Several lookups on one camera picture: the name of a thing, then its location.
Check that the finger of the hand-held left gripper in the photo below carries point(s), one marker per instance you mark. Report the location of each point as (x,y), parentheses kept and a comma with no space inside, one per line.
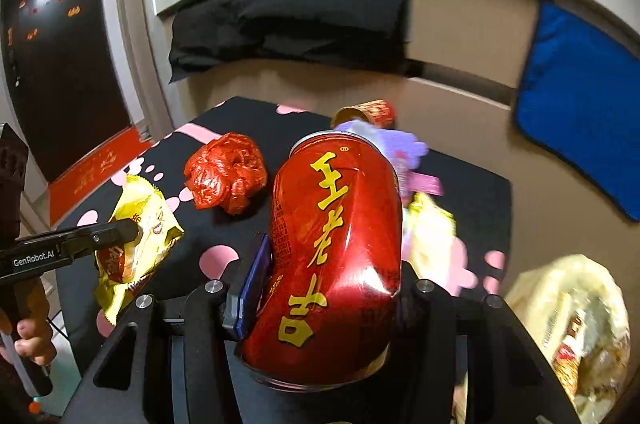
(107,236)

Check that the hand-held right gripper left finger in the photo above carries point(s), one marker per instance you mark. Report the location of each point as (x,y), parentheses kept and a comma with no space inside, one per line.
(250,289)

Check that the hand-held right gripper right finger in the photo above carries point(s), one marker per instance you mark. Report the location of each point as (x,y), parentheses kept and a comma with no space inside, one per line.
(427,304)

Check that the yellow snack wrapper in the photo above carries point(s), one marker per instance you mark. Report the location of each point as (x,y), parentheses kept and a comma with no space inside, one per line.
(145,214)

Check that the dented red drink can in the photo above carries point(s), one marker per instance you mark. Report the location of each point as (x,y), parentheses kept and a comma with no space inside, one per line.
(325,254)

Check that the red plastic bag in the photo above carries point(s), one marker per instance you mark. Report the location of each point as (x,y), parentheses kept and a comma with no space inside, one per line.
(225,174)

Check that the yellow plastic bag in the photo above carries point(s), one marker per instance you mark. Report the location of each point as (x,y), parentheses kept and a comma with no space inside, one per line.
(570,334)

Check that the person's left hand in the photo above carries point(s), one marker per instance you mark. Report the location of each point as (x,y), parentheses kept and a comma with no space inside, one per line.
(32,329)

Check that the pale yellow plastic wrapper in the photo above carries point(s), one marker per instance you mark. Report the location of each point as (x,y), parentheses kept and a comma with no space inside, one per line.
(430,239)

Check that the red doormat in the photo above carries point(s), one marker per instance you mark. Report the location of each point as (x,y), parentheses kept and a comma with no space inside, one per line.
(95,169)

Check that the pink printed wrapper strip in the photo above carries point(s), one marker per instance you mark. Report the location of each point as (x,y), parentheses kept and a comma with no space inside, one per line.
(425,183)

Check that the black door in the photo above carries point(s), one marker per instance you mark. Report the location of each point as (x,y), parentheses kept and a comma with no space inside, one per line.
(60,54)

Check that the purple pink sponge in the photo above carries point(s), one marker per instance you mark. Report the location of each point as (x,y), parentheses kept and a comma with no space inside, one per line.
(395,147)

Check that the black pink patterned mat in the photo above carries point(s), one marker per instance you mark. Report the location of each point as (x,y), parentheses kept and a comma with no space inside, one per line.
(240,117)

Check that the red gold paper cup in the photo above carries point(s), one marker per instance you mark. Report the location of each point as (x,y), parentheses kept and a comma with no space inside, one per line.
(370,112)

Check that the blue cloth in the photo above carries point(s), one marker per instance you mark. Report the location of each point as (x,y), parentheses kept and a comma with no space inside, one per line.
(575,104)

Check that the black cloth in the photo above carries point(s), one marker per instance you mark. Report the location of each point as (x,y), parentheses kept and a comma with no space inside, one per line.
(290,24)

